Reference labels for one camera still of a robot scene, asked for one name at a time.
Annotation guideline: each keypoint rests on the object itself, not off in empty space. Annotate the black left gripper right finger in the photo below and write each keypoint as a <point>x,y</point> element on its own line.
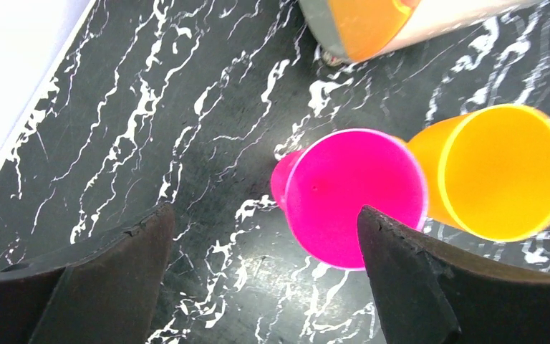
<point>429,291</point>

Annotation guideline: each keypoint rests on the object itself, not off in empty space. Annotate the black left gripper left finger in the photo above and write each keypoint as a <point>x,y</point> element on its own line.
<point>103,289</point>

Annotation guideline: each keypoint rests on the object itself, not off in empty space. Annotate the round beige box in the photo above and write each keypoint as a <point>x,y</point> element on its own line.
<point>353,31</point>

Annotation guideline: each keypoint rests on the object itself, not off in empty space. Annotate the orange wine glass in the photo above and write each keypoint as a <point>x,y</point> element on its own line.
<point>488,172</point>

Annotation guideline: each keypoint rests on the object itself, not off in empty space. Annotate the magenta wine glass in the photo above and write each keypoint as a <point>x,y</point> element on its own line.
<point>323,188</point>

